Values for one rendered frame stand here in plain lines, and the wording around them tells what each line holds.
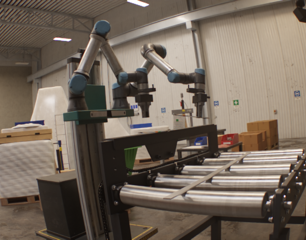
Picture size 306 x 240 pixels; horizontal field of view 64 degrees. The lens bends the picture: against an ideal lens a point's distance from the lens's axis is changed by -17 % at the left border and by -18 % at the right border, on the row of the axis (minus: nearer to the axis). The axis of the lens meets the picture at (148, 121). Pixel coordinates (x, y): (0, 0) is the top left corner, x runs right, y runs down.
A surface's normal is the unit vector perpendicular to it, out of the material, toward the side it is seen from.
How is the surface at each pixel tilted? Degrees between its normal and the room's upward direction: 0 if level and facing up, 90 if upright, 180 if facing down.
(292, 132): 90
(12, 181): 76
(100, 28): 83
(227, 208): 87
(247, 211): 104
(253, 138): 90
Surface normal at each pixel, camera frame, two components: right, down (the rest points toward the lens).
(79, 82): 0.26, 0.10
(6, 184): 0.41, -0.25
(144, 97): 0.76, -0.07
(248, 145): -0.60, 0.06
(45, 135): 0.49, -0.04
